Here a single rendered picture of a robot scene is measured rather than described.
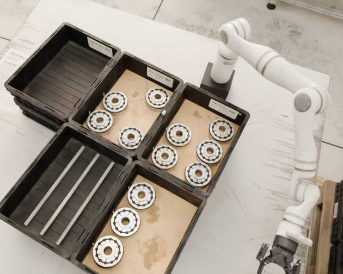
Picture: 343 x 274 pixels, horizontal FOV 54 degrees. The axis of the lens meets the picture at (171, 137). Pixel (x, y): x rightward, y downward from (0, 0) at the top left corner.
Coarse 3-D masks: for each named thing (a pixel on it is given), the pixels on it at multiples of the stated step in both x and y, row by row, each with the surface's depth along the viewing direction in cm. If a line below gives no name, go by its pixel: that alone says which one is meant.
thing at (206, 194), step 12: (192, 84) 137; (216, 96) 135; (168, 108) 131; (240, 108) 134; (156, 132) 126; (240, 132) 129; (144, 144) 123; (228, 156) 124; (156, 168) 120; (180, 180) 118; (216, 180) 119; (204, 192) 117
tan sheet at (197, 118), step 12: (180, 108) 143; (192, 108) 143; (204, 108) 144; (180, 120) 140; (192, 120) 141; (204, 120) 141; (192, 132) 138; (204, 132) 139; (192, 144) 136; (228, 144) 137; (180, 156) 133; (192, 156) 134; (180, 168) 131; (216, 168) 132
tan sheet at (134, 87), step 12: (132, 72) 149; (120, 84) 146; (132, 84) 146; (144, 84) 147; (156, 84) 147; (132, 96) 144; (144, 96) 144; (96, 108) 140; (132, 108) 141; (144, 108) 141; (120, 120) 138; (132, 120) 138; (144, 120) 139; (144, 132) 137
